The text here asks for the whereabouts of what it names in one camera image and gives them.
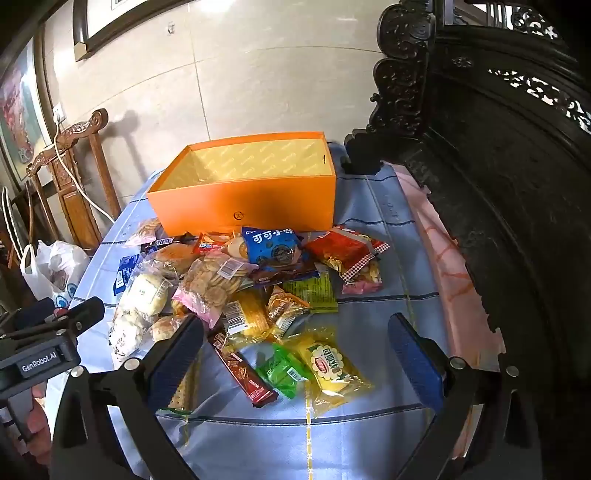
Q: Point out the blue cookie packet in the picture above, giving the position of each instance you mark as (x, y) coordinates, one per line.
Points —
(270, 247)

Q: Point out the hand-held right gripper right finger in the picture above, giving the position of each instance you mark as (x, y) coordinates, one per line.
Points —
(415, 364)

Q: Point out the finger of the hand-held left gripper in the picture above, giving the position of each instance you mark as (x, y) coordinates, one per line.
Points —
(85, 311)
(30, 311)

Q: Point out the square cracker packet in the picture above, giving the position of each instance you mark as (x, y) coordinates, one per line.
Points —
(181, 397)

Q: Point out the red checkered snack packet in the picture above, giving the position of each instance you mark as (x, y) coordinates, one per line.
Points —
(346, 254)

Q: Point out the yellow-green snack packet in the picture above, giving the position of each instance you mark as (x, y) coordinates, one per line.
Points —
(314, 291)

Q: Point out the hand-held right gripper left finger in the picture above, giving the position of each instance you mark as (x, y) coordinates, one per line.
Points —
(178, 357)

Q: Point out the small blue snack packet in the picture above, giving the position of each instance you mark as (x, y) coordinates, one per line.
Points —
(127, 273)

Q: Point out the yellow snack packet barcode label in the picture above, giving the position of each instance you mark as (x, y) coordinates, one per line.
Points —
(247, 318)

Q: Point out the bright green small snack packet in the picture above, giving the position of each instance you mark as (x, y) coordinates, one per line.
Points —
(281, 369)

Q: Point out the white wall socket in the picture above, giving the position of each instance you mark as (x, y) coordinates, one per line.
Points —
(57, 113)

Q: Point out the orange plastic bin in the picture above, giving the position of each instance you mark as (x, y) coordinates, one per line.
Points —
(240, 203)

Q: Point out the long dark brown snack packet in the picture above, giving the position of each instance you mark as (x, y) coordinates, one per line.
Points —
(281, 275)

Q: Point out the pink snack packet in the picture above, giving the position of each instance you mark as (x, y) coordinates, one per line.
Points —
(362, 286)

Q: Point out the pink cloth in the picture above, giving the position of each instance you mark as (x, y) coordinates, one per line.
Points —
(443, 258)

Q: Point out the brown carved wooden chair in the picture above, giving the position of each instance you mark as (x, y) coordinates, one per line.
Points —
(78, 203)

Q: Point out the white bread packet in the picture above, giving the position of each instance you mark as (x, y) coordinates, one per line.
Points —
(145, 291)
(124, 337)

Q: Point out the small red snack packet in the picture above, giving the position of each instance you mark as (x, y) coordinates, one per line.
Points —
(210, 241)

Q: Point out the dark framed wall picture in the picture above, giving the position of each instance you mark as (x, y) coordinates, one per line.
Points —
(106, 18)

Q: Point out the round pastry packet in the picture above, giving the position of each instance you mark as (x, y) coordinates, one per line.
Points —
(238, 249)

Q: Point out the clear yellow packet red label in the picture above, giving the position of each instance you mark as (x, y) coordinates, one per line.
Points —
(330, 369)

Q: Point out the brown bun packet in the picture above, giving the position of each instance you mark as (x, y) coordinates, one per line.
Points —
(173, 257)

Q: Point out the clear cracker packet pink trim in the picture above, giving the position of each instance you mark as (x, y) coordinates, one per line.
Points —
(207, 286)

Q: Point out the white plastic bag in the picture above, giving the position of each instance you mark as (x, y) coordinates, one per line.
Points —
(60, 267)

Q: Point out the dark chocolate bar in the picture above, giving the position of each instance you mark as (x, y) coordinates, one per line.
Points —
(162, 242)

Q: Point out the colourful framed painting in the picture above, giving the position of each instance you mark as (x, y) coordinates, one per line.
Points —
(18, 115)

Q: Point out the orange-brown small snack packet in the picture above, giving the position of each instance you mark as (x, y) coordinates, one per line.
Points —
(284, 310)

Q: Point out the small wall hook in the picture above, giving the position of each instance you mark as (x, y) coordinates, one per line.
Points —
(171, 28)

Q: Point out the dark brown wafer bar packet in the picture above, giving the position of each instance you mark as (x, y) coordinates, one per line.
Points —
(242, 369)

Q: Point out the small brown bread packet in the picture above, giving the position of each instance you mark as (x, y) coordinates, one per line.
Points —
(164, 328)

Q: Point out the blue checked tablecloth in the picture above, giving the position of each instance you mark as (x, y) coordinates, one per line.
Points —
(369, 207)

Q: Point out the dark carved wooden furniture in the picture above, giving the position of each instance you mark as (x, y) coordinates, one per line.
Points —
(508, 184)

